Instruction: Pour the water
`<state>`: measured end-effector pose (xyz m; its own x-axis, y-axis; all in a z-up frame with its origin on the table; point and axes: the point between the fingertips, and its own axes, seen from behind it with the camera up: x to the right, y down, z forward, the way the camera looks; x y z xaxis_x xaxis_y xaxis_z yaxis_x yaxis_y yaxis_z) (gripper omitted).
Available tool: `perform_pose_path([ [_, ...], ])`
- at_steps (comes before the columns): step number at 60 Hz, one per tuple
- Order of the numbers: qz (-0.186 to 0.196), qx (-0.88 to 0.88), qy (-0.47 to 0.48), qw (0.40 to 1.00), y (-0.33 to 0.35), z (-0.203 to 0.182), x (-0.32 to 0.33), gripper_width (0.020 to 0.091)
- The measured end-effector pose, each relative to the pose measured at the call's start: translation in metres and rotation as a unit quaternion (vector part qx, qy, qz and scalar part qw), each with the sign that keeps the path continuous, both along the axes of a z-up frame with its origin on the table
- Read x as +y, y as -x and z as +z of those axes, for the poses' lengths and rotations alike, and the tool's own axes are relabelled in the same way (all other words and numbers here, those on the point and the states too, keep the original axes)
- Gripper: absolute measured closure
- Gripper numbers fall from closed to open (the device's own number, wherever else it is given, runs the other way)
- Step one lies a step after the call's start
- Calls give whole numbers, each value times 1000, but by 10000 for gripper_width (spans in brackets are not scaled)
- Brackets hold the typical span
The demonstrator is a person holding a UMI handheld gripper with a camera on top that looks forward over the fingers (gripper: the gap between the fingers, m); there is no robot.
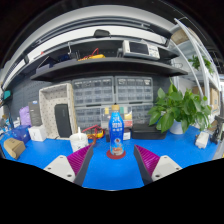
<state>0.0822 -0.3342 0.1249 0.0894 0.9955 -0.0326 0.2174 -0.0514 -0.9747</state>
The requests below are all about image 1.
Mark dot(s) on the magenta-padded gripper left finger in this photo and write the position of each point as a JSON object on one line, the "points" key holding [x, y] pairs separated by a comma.
{"points": [[61, 166]]}

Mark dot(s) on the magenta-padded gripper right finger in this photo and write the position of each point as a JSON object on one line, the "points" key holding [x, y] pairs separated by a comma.
{"points": [[163, 166]]}

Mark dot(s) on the blue drink bottle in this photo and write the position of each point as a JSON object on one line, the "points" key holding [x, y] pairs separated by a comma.
{"points": [[116, 133]]}

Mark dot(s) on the white mug with face print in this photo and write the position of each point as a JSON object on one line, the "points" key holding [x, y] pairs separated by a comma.
{"points": [[78, 142]]}

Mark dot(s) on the flat black case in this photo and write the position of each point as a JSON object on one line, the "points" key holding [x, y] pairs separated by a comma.
{"points": [[146, 131]]}

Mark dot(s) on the small white carton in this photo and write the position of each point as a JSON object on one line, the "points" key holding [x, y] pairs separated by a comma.
{"points": [[37, 133]]}

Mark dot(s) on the tall black speaker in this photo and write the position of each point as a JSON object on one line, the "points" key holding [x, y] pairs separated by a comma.
{"points": [[62, 120]]}

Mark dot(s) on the white adapter block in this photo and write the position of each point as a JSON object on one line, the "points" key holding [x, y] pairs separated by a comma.
{"points": [[202, 140]]}

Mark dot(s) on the yellow and red hand tool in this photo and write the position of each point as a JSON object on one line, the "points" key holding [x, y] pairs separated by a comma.
{"points": [[96, 133]]}

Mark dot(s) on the flat round red coaster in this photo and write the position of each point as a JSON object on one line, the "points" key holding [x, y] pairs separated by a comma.
{"points": [[110, 156]]}

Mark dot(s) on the brown cardboard box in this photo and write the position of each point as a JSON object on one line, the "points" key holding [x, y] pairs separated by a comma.
{"points": [[14, 148]]}

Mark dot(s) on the blue box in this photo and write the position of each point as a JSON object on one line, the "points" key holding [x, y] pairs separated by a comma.
{"points": [[20, 133]]}

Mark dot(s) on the dark grey carton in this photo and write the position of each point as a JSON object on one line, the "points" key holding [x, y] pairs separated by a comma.
{"points": [[34, 113]]}

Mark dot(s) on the beige perforated tray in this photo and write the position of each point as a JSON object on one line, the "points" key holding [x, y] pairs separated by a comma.
{"points": [[46, 106]]}

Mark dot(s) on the potted green leafy plant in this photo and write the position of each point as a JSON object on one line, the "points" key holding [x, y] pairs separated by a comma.
{"points": [[180, 106]]}

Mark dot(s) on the clear box with coloured parts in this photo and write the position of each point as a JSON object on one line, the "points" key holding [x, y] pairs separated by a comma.
{"points": [[128, 115]]}

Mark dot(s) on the purple plastic bag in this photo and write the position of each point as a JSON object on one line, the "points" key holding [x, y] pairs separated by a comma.
{"points": [[24, 116]]}

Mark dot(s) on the black clamp device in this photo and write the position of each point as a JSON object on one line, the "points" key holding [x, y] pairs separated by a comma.
{"points": [[218, 130]]}

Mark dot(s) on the white shelf unit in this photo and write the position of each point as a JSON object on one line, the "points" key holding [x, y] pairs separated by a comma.
{"points": [[203, 66]]}

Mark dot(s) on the black overhead shelf unit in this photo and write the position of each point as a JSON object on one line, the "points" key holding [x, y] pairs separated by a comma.
{"points": [[110, 66]]}

